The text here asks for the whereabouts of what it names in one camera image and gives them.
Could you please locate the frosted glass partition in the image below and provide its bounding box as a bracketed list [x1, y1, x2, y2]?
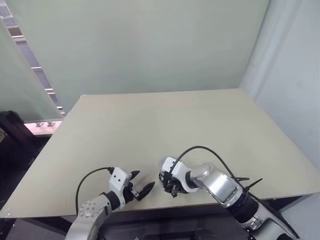
[0, 18, 67, 124]

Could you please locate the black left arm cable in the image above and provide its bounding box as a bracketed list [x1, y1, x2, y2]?
[75, 166, 115, 216]

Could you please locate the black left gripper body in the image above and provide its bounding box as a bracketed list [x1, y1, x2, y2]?
[123, 180, 141, 203]

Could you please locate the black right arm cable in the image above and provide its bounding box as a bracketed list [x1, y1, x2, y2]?
[167, 145, 245, 191]

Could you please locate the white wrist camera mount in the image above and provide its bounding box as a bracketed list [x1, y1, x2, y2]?
[109, 167, 131, 210]
[161, 156, 199, 194]

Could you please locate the black cable tie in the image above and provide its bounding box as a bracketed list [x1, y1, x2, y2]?
[233, 176, 264, 195]

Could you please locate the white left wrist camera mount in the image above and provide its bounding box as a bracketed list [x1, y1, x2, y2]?
[109, 167, 131, 210]

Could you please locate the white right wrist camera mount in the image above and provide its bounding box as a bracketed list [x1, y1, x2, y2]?
[161, 156, 199, 194]

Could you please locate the pink ledge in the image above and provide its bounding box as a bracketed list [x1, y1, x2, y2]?
[23, 120, 64, 136]

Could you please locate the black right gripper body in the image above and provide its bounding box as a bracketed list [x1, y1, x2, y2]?
[159, 171, 188, 199]

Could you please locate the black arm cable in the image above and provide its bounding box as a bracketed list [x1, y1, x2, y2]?
[167, 145, 245, 191]
[75, 166, 115, 216]

